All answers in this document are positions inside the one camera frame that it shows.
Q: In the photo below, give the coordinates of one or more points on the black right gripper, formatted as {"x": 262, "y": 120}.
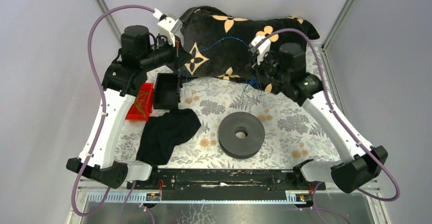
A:
{"x": 257, "y": 68}

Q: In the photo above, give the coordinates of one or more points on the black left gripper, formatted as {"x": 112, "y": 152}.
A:
{"x": 178, "y": 52}

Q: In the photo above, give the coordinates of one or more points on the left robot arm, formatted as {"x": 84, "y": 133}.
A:
{"x": 120, "y": 86}

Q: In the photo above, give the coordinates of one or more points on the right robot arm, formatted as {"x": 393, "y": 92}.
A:
{"x": 360, "y": 161}

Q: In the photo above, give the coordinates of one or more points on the black plastic box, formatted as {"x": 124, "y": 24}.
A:
{"x": 167, "y": 91}

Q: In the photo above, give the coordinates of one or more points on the black flower-pattern plush blanket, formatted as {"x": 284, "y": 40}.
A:
{"x": 220, "y": 42}

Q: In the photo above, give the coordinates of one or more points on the red plastic box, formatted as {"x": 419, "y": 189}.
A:
{"x": 143, "y": 104}

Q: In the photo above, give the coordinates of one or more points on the floral table mat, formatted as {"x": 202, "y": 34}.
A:
{"x": 291, "y": 134}

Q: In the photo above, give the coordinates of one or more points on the black cloth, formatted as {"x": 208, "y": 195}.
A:
{"x": 163, "y": 133}

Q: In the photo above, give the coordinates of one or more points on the grey perforated spool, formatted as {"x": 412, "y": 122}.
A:
{"x": 241, "y": 135}

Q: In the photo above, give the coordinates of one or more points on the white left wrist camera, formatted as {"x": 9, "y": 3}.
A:
{"x": 168, "y": 26}

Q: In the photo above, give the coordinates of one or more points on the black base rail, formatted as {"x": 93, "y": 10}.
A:
{"x": 218, "y": 185}

